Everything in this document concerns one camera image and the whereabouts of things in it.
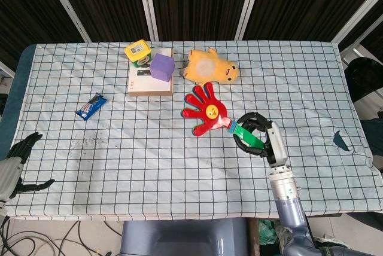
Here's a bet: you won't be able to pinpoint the black floor cables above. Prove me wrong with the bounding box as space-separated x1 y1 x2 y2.
0 212 122 256

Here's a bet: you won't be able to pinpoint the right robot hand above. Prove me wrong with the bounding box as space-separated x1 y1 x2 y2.
233 111 288 169

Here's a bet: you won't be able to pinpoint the checked white tablecloth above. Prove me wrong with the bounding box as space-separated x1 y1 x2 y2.
5 39 382 221

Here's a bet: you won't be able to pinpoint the blue snack packet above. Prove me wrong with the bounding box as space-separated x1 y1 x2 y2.
75 93 108 121

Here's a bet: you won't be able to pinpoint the green plastic bag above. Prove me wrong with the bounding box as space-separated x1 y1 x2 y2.
258 219 293 256

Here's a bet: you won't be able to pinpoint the red hand clapper toy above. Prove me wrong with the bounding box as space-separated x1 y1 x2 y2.
182 82 266 150

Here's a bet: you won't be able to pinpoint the black chair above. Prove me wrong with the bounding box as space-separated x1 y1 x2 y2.
344 56 383 121

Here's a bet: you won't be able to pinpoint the yellow lidded green tub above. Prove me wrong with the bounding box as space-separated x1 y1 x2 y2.
124 39 153 68

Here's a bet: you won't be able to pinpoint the yellow plush toy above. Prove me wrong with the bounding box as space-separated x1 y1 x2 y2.
183 47 240 86

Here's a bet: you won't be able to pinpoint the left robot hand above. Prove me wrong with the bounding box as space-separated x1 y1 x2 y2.
0 132 56 202

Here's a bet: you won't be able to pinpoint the purple cube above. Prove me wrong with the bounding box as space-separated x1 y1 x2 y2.
149 53 175 83

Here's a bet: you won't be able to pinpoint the white flat cardboard box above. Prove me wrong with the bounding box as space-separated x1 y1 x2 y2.
127 47 174 97

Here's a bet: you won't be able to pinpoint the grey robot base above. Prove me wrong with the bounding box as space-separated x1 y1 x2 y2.
119 218 249 256

